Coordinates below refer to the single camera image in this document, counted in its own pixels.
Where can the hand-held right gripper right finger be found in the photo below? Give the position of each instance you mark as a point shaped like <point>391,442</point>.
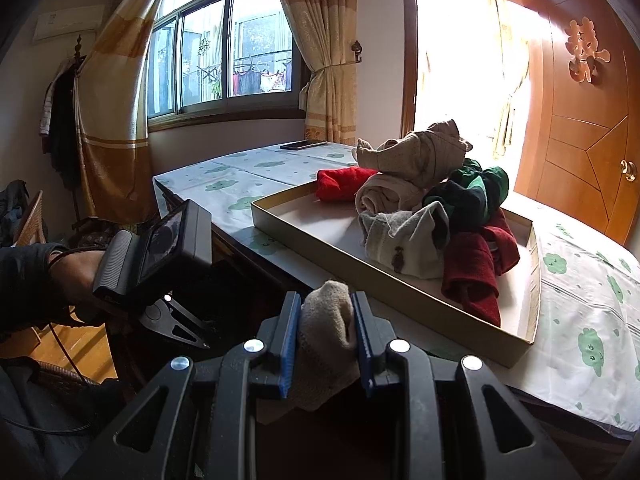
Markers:
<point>363,350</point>

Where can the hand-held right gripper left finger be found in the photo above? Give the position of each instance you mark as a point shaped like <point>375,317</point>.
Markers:
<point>290,345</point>

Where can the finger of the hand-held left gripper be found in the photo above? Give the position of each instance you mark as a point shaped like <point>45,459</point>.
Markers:
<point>196,336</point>

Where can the beige knit sock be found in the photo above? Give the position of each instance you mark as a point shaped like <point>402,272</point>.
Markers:
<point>325,330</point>

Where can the grey underwear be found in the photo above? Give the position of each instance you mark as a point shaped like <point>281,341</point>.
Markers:
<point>400,245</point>

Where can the shallow cardboard tray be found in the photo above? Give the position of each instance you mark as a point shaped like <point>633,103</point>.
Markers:
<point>310,230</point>

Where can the cream underwear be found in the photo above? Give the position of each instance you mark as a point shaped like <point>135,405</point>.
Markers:
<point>375,197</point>

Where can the bright red underwear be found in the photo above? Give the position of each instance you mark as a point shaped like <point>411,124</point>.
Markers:
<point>345,185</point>

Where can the dark red labelled underwear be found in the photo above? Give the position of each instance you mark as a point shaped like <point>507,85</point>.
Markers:
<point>502,245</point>

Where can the dark green underwear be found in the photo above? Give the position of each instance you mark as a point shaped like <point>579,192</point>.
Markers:
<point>465,205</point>

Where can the beige mesh underwear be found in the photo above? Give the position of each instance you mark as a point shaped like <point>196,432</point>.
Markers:
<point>420,155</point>

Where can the bright green underwear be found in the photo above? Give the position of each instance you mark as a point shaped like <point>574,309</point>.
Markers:
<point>492,180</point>

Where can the person's left hand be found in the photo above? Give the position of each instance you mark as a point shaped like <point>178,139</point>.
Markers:
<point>75,280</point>

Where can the wicker chair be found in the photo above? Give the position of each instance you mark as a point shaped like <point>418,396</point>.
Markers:
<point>32,220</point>

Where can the yellow patterned curtain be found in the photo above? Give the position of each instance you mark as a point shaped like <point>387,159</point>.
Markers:
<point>325,35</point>
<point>115,110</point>

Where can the dark hanging clothes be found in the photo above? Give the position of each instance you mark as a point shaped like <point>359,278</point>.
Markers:
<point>60,120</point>

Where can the person's dark clothing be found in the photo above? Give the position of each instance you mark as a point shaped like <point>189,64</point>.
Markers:
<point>40,440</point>

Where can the hanging laundry row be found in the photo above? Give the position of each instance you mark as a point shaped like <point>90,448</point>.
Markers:
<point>260,80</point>

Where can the large sliding window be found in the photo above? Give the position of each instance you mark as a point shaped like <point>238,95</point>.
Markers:
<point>225,50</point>

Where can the wooden coat stand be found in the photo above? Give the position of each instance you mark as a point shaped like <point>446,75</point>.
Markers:
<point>78,50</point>

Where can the white cloud print tablecloth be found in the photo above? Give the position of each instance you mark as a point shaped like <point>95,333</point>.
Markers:
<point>575,310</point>

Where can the brown wooden door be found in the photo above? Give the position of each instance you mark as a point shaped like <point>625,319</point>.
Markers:
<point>575,160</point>

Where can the yellow balcony curtain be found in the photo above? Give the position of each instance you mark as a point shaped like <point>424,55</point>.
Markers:
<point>510,85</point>

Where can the brass door knob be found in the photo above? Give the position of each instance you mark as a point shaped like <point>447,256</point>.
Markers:
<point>627,170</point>

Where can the pink paper door ornament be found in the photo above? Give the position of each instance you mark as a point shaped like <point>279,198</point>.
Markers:
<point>587,50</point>

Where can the white wall air conditioner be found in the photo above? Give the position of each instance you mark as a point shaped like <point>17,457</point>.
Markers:
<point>65,25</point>

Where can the dark wall hook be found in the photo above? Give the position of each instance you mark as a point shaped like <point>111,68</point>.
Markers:
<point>356,50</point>

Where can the dark wooden door frame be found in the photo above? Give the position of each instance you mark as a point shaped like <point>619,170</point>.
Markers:
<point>409,60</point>

